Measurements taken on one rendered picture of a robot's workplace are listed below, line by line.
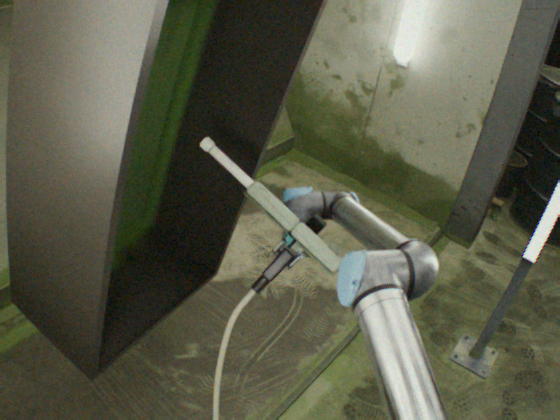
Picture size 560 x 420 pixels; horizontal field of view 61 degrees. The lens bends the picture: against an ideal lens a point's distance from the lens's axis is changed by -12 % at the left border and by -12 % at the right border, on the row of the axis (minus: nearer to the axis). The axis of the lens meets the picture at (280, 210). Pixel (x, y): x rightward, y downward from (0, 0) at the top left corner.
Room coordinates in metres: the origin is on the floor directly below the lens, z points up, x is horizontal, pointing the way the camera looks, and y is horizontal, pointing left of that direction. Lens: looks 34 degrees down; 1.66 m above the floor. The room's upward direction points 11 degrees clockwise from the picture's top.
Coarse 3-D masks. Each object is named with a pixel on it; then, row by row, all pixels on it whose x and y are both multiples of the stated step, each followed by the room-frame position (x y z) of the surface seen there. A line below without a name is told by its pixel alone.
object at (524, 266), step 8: (520, 264) 1.57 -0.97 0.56; (528, 264) 1.56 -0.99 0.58; (520, 272) 1.56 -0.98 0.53; (512, 280) 1.57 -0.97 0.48; (520, 280) 1.56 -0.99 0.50; (512, 288) 1.56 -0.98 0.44; (504, 296) 1.57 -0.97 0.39; (512, 296) 1.56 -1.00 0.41; (504, 304) 1.56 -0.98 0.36; (496, 312) 1.57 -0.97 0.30; (504, 312) 1.55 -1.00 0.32; (488, 320) 1.58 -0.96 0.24; (496, 320) 1.56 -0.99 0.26; (488, 328) 1.57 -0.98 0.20; (496, 328) 1.55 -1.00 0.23; (480, 336) 1.57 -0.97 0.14; (488, 336) 1.56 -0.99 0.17; (480, 344) 1.56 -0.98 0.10; (472, 352) 1.57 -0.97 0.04; (480, 352) 1.55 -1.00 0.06
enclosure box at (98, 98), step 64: (64, 0) 0.79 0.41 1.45; (128, 0) 0.72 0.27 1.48; (192, 0) 1.38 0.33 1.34; (256, 0) 1.33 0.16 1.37; (320, 0) 1.26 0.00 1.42; (64, 64) 0.79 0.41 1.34; (128, 64) 0.72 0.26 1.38; (192, 64) 1.40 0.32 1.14; (256, 64) 1.32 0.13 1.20; (64, 128) 0.79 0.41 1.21; (128, 128) 0.72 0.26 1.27; (192, 128) 1.39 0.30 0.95; (256, 128) 1.30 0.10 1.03; (64, 192) 0.79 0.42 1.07; (128, 192) 1.36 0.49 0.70; (192, 192) 1.38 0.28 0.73; (64, 256) 0.80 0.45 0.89; (128, 256) 1.27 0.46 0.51; (192, 256) 1.37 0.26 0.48; (64, 320) 0.82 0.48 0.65; (128, 320) 1.03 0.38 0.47
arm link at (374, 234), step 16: (320, 192) 1.43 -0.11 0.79; (336, 192) 1.44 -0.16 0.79; (336, 208) 1.35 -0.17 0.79; (352, 208) 1.30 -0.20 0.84; (352, 224) 1.23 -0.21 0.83; (368, 224) 1.17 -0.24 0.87; (384, 224) 1.16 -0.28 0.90; (368, 240) 1.12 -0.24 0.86; (384, 240) 1.07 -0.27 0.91; (400, 240) 1.04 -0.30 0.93; (416, 240) 1.01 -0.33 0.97; (416, 256) 0.91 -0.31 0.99; (432, 256) 0.94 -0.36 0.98; (416, 272) 0.87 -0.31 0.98; (432, 272) 0.90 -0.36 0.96; (416, 288) 0.86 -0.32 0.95
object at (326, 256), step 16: (208, 144) 1.22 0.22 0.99; (224, 160) 1.20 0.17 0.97; (240, 176) 1.17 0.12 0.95; (256, 192) 1.14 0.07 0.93; (272, 208) 1.12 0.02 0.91; (288, 224) 1.09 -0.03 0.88; (304, 224) 1.10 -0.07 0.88; (304, 240) 1.07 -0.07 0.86; (320, 240) 1.08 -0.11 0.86; (288, 256) 1.06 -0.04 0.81; (320, 256) 1.05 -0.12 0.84; (336, 256) 1.05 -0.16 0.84; (272, 272) 1.03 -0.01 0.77; (256, 288) 1.01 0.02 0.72
